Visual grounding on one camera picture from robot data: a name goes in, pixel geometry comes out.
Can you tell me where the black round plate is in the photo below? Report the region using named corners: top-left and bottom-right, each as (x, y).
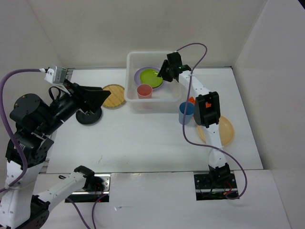
top-left (76, 108), bottom-right (102, 125)

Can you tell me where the beige plastic plate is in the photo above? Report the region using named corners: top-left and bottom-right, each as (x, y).
top-left (197, 116), bottom-right (234, 148)

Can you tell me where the translucent white plastic bin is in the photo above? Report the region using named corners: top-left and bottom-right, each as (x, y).
top-left (124, 51), bottom-right (182, 113)

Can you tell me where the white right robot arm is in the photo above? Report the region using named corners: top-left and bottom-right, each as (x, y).
top-left (158, 52), bottom-right (231, 188)

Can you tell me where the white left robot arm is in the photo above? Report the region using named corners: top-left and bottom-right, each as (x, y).
top-left (0, 81), bottom-right (111, 229)

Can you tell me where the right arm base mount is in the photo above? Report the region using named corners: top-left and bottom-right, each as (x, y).
top-left (193, 173), bottom-right (239, 201)

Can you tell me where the purple plastic plate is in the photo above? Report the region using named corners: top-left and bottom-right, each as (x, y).
top-left (134, 66), bottom-right (162, 89)

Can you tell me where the orange plastic plate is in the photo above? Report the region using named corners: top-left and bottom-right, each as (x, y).
top-left (188, 97), bottom-right (195, 104)

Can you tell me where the green plastic plate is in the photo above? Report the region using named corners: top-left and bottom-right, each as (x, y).
top-left (139, 68), bottom-right (163, 89)

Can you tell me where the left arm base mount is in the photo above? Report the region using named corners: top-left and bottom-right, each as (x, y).
top-left (69, 174), bottom-right (111, 203)

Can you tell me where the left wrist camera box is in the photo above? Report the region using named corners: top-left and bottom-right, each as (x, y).
top-left (44, 65), bottom-right (67, 86)

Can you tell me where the blue plastic cup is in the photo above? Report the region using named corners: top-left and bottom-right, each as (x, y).
top-left (178, 102), bottom-right (194, 125)

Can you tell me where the pink plastic cup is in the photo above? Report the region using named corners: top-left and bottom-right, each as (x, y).
top-left (137, 84), bottom-right (153, 99)

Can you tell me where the round bamboo mat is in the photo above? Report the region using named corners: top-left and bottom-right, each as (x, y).
top-left (102, 84), bottom-right (126, 109)

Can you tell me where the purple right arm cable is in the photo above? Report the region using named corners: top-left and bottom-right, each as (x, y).
top-left (173, 42), bottom-right (248, 200)

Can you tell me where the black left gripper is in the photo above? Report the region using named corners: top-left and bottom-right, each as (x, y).
top-left (41, 77), bottom-right (113, 134)

